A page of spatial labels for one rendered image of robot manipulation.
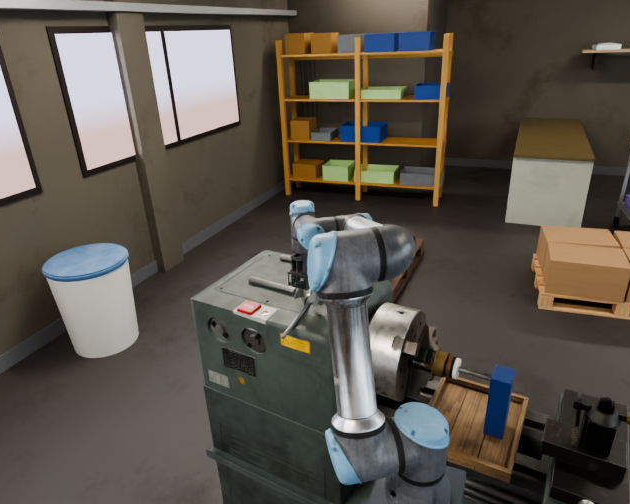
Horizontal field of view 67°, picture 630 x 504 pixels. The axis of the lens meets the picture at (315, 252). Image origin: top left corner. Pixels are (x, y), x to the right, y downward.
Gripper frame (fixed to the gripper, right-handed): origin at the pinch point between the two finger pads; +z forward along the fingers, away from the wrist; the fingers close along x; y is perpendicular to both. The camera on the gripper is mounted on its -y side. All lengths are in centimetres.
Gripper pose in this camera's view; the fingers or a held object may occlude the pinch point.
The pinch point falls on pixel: (310, 301)
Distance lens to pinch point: 161.2
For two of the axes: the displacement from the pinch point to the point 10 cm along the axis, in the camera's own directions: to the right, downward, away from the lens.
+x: 8.7, 1.8, -4.6
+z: 0.4, 9.1, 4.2
